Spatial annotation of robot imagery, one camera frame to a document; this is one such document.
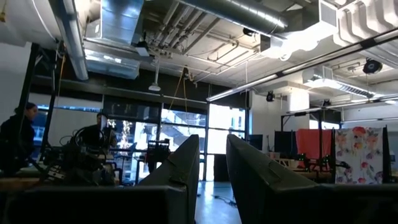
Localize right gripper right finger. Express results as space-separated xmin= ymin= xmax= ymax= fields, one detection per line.
xmin=226 ymin=134 xmax=398 ymax=224

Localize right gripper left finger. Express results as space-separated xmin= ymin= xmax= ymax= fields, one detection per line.
xmin=2 ymin=134 xmax=201 ymax=224

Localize black panel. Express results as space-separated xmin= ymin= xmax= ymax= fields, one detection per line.
xmin=273 ymin=130 xmax=297 ymax=156

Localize red hanging cloth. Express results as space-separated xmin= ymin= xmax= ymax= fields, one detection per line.
xmin=295 ymin=128 xmax=333 ymax=170

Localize white pendant lamp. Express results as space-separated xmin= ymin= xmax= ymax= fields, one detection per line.
xmin=148 ymin=58 xmax=162 ymax=93

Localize long ceiling light strip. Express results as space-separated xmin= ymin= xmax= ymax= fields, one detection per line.
xmin=206 ymin=27 xmax=398 ymax=103

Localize white cloth red flowers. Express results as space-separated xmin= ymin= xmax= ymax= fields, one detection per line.
xmin=334 ymin=126 xmax=386 ymax=185

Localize large white pipe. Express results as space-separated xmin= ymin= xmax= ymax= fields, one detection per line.
xmin=0 ymin=0 xmax=91 ymax=82

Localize glass window wall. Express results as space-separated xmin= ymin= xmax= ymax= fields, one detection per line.
xmin=105 ymin=102 xmax=247 ymax=182

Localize black robot arm with cables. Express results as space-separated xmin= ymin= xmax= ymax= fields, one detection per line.
xmin=37 ymin=124 xmax=118 ymax=187

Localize rectangular silver air duct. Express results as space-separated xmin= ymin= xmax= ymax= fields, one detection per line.
xmin=83 ymin=0 xmax=144 ymax=80

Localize round metal air duct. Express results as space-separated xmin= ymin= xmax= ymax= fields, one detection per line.
xmin=183 ymin=0 xmax=287 ymax=35

